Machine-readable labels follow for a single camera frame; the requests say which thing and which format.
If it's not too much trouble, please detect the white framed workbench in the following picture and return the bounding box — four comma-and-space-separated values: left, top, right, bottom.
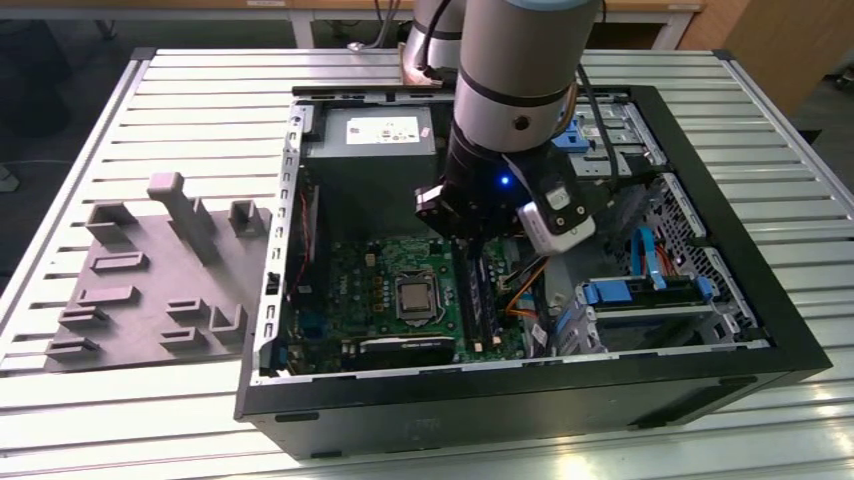
0, 0, 708, 51

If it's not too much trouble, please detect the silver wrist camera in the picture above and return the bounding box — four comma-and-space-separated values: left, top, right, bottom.
516, 199, 596, 257

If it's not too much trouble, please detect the CPU socket metal cover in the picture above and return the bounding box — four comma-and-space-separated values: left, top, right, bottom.
389, 269, 445, 329

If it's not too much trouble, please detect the grey power supply unit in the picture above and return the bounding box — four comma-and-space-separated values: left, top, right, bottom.
297, 102, 455, 241

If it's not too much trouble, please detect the orange wire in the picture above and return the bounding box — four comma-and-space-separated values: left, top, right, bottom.
503, 282, 541, 319

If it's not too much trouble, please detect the blue expansion slot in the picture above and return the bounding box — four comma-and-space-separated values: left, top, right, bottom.
298, 312, 328, 341

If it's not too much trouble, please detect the silver CPU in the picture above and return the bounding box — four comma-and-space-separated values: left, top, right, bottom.
397, 284, 433, 311

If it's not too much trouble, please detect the wooden cabinet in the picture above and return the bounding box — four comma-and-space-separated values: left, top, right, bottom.
679, 0, 854, 121

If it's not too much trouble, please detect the metal disk bay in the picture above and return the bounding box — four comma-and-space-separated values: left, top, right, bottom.
552, 299, 768, 359

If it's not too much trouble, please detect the black open PC case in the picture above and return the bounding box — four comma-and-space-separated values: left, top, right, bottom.
230, 83, 835, 460

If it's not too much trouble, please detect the black camera cable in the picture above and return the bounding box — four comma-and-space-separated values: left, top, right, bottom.
571, 64, 625, 201

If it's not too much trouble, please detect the hard disk in blue carrier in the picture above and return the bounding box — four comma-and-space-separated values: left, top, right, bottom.
576, 277, 719, 314

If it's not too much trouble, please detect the black RAM slot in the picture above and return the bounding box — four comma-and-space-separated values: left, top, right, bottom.
451, 239, 472, 354

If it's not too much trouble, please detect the grey cable with plug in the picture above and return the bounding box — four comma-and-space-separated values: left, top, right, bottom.
344, 0, 402, 52

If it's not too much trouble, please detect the grey parts rack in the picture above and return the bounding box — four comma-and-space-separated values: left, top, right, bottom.
42, 172, 274, 376

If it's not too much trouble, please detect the blue plastic drive latch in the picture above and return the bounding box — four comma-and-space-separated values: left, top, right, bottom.
551, 117, 595, 155

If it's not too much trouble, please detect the green motherboard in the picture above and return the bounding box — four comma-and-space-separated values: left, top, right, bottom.
278, 232, 535, 374

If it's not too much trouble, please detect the metal drive cage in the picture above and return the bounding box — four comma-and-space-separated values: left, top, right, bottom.
559, 97, 668, 211

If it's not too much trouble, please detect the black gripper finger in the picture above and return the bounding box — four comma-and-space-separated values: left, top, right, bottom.
412, 185, 479, 257
479, 231, 523, 257

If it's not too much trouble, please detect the black graphics card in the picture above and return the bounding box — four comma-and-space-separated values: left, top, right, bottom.
342, 332, 459, 371

